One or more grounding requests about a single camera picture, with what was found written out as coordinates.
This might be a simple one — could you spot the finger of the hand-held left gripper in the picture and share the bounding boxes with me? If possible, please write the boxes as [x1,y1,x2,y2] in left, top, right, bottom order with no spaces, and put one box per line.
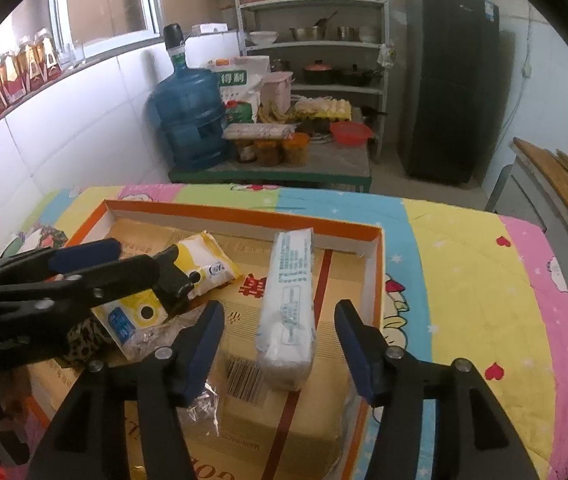
[0,238,124,301]
[0,244,196,341]

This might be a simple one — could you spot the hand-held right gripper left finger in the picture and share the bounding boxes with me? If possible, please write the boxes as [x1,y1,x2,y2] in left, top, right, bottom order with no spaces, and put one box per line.
[24,300,226,480]

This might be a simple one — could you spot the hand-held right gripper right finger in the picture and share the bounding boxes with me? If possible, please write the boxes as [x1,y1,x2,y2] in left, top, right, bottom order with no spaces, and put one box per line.
[334,299,540,480]

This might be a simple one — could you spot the leopard print scrunchie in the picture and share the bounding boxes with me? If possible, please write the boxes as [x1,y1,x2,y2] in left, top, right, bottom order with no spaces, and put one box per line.
[61,317,115,368]

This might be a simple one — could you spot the orange rimmed cardboard box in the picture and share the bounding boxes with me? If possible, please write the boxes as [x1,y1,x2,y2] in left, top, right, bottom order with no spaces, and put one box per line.
[26,199,385,480]

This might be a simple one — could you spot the white cotton pad pack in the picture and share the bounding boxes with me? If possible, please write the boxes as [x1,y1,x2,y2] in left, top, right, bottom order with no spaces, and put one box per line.
[255,228,317,391]

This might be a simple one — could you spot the yellow white tissue packet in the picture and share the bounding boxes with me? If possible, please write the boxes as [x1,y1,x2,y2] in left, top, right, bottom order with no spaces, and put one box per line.
[91,230,242,361]

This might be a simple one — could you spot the colourful printed blanket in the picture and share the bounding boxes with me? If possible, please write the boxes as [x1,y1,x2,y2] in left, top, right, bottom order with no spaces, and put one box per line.
[1,182,568,480]

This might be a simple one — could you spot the blue water jug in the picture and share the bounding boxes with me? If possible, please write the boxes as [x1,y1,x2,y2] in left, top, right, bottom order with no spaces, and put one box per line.
[146,62,230,171]

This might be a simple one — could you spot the low green table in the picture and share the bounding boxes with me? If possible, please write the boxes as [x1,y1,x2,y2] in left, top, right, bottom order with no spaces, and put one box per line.
[168,137,372,193]

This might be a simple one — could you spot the clear drinking glass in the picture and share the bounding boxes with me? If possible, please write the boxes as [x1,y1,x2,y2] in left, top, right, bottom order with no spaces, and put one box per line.
[66,40,87,66]

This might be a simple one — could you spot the long noodle pack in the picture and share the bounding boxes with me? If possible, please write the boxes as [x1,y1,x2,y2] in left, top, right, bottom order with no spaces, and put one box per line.
[223,124,296,141]

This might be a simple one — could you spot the red plastic colander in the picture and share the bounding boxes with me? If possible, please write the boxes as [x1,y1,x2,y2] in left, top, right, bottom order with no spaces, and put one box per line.
[330,121,376,147]

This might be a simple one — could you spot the grey kitchen counter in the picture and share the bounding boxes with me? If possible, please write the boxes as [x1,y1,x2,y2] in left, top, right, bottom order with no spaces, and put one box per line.
[484,145,568,391]

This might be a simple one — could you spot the black water pump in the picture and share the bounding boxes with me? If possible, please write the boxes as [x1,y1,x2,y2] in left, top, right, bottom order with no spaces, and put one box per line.
[163,24,200,61]

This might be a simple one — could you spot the bunch of bananas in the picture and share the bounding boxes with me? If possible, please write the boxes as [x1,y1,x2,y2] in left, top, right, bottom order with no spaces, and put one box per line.
[256,105,290,125]

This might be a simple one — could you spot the white green sack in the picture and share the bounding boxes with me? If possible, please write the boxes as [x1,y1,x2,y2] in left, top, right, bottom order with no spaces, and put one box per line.
[208,57,271,111]

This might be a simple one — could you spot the tray of eggs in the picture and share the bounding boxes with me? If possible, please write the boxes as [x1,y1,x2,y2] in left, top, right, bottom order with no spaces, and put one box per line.
[294,97,354,122]

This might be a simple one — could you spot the pink plastic container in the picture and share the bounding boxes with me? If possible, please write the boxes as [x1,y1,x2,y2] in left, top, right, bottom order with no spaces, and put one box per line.
[262,71,296,111]

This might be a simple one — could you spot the aluminium sliding window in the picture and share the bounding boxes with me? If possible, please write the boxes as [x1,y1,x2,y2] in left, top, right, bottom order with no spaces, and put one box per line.
[49,0,235,61]

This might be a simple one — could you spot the wooden cutting board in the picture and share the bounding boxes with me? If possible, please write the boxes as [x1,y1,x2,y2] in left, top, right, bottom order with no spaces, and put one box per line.
[511,137,568,271]

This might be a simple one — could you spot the black wok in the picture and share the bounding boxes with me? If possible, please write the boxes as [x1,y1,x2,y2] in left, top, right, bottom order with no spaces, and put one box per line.
[339,65,385,87]

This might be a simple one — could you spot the dark grey refrigerator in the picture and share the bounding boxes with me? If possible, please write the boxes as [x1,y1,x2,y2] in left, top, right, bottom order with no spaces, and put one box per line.
[396,0,501,183]

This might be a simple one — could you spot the red clay pot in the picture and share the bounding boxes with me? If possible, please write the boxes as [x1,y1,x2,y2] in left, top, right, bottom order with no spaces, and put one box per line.
[304,60,337,85]

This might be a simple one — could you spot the white metal shelf rack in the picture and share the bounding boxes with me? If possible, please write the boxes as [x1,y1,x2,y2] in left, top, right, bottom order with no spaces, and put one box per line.
[229,0,390,111]

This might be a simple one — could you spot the wall cable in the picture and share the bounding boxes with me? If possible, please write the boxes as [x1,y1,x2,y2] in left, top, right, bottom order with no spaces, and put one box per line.
[514,5,535,78]

